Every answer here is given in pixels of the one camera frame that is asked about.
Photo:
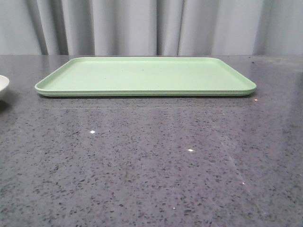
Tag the cream round plate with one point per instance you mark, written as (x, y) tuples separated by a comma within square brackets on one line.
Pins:
[(4, 83)]

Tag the green plastic tray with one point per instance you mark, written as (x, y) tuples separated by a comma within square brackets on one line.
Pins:
[(145, 76)]

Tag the grey pleated curtain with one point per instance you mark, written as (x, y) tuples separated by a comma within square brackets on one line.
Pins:
[(151, 27)]

